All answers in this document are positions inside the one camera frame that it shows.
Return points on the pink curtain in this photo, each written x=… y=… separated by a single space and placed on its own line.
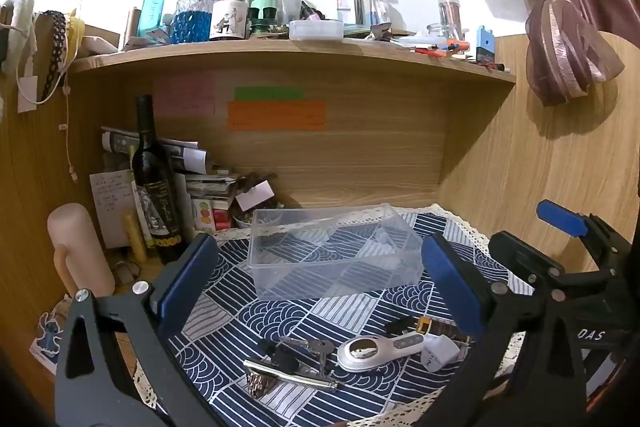
x=565 y=7

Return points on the blue patterned table mat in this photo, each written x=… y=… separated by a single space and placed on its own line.
x=280 y=314

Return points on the glass jar with silver lid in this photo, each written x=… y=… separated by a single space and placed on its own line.
x=448 y=14

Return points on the glass bottle with blue liquid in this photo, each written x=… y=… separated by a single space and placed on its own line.
x=191 y=24

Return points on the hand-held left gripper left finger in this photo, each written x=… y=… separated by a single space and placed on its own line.
x=186 y=274

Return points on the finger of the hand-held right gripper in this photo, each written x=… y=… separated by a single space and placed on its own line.
x=525 y=257
x=560 y=217

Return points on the white flat plastic case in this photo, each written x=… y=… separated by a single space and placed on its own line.
x=316 y=30

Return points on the cardboard tube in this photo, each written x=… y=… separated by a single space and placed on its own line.
x=133 y=27

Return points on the orange pen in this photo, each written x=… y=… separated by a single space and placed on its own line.
x=440 y=52

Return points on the yellow tube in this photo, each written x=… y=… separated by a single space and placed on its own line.
x=135 y=237

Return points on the wooden shelf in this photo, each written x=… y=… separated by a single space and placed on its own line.
x=280 y=52

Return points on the black lace headband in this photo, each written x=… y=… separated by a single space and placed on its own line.
x=55 y=52

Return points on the bunch of keys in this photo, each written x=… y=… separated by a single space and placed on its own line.
x=320 y=348

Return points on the green sticky note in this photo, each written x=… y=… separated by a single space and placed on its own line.
x=269 y=94

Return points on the white paper tag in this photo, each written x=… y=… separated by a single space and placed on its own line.
x=255 y=196

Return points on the teal plastic bottle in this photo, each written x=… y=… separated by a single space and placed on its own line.
x=151 y=12

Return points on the blue cartoon sticker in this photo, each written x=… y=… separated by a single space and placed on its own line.
x=49 y=339

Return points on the orange sticky note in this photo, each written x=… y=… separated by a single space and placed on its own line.
x=277 y=115

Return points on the dark wine bottle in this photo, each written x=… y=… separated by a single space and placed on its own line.
x=155 y=187

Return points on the rolled magazine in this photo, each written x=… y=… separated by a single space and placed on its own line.
x=180 y=152

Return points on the white charger plug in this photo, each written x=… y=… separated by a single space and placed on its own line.
x=440 y=352

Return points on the white handwritten note paper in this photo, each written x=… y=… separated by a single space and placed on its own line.
x=110 y=202

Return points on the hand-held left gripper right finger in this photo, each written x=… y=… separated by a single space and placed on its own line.
x=449 y=287

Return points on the pink mug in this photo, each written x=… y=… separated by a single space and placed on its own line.
x=80 y=247

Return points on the clear plastic storage box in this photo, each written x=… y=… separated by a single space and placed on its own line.
x=325 y=259

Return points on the white cloth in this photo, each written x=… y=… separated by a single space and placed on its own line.
x=19 y=22

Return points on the stack of books and papers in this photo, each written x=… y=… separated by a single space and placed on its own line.
x=210 y=192

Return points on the pink sticky note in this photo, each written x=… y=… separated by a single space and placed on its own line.
x=183 y=95

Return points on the blue and black stamp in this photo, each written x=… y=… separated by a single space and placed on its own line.
x=485 y=44

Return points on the white handheld mirror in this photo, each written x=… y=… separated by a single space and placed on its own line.
x=400 y=343

